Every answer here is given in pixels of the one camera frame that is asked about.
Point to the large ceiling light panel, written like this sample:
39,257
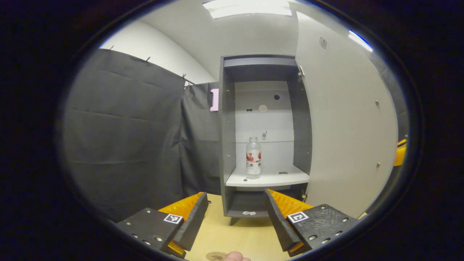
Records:
250,7

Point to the long ceiling light strip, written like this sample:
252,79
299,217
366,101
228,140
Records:
360,40

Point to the white cabinet shelf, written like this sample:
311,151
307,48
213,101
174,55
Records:
272,178

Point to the beige cabinet door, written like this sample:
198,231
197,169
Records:
344,127

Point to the dark grey cabinet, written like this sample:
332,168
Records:
227,145

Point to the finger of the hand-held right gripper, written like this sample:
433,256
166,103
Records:
400,156

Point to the clear bottle red label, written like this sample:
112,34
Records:
253,159

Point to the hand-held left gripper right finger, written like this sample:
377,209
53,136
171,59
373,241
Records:
277,221

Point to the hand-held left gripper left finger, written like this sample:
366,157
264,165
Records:
195,221

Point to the black backdrop cloth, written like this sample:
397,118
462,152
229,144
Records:
127,137

